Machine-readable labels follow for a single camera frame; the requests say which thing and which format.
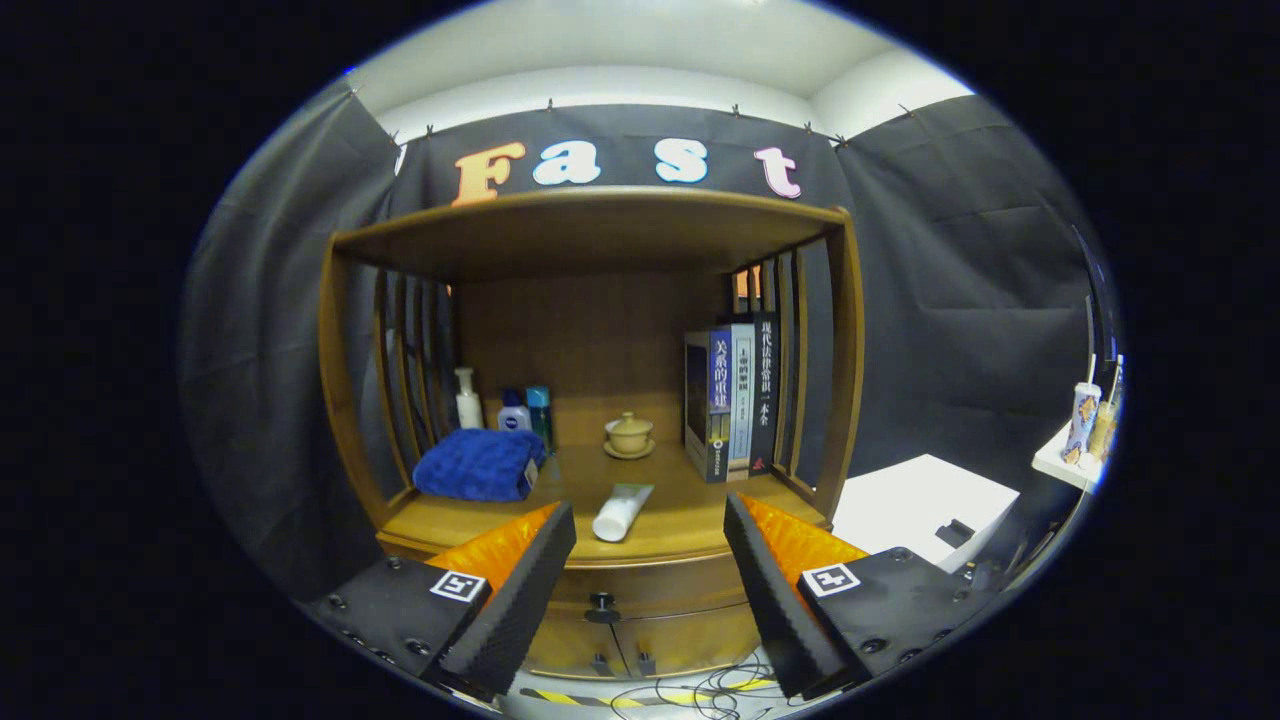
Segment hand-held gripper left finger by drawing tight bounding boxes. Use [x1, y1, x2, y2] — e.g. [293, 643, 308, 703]
[308, 500, 579, 703]

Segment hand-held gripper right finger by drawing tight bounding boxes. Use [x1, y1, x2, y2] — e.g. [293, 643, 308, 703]
[722, 492, 999, 701]

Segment wooden drawer with black knob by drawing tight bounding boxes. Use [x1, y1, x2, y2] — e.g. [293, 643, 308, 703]
[545, 555, 751, 626]

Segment white tube with green cap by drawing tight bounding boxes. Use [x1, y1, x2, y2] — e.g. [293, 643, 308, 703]
[592, 483, 656, 544]

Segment wooden cabinet door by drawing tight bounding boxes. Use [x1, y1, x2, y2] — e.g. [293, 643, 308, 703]
[612, 603, 763, 679]
[525, 618, 633, 681]

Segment wooden countertop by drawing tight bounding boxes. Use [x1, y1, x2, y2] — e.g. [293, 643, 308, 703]
[378, 440, 831, 569]

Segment yellow black hazard tape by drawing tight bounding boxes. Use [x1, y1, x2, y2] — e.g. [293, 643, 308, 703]
[520, 680, 781, 709]

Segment blue folded towel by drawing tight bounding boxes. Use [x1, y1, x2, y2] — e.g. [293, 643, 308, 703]
[412, 427, 547, 503]

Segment white table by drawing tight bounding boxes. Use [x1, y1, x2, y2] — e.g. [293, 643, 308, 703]
[830, 453, 1021, 574]

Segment teal translucent bottle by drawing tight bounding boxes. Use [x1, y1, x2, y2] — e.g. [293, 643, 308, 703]
[525, 385, 554, 456]

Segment white pump bottle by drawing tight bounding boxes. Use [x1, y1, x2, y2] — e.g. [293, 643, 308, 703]
[454, 367, 484, 431]

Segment beige lidded teacup with saucer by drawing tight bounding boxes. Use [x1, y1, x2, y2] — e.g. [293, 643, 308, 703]
[603, 411, 657, 461]

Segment white spine book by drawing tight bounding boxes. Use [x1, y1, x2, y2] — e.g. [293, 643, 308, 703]
[729, 322, 757, 481]

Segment grey boxed book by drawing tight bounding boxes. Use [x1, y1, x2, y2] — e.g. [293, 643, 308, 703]
[684, 330, 731, 484]

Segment blue spine book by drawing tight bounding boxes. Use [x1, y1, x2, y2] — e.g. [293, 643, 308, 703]
[708, 327, 735, 484]

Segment patterned paper cup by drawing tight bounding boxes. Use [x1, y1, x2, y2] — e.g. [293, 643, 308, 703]
[1062, 382, 1103, 467]

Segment floor cables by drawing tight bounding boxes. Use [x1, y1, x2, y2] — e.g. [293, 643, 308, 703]
[610, 650, 791, 719]

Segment wooden cabinet with slatted frame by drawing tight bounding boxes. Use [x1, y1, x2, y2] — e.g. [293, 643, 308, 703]
[318, 186, 867, 683]

